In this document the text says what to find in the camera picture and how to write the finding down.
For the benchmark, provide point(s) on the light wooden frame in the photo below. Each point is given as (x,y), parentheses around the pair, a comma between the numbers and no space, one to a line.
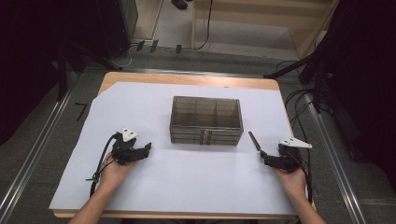
(258,18)

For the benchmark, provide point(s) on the black cabinet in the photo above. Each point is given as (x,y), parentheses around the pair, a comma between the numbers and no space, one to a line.
(115,25)

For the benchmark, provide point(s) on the metal floor rail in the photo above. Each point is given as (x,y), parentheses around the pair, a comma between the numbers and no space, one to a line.
(31,155)
(336,161)

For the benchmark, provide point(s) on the person's left hand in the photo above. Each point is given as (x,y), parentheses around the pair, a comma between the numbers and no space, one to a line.
(113,174)

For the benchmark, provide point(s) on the person's right hand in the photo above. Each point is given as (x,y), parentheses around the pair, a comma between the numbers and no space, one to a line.
(292,182)

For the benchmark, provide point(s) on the smoky translucent drawer box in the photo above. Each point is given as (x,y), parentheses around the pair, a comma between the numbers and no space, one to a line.
(205,121)

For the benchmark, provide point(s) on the dark curtain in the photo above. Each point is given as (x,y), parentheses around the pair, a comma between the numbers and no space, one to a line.
(31,62)
(367,77)

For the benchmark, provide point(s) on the black metal stand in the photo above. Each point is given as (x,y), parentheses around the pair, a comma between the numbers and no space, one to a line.
(299,68)
(67,71)

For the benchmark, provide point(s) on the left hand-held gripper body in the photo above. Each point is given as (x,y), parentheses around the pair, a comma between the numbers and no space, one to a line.
(124,149)

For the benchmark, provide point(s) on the white paper sheet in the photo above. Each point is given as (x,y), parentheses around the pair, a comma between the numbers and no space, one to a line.
(186,180)

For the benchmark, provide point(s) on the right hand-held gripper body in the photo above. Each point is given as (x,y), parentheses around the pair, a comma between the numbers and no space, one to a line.
(289,155)

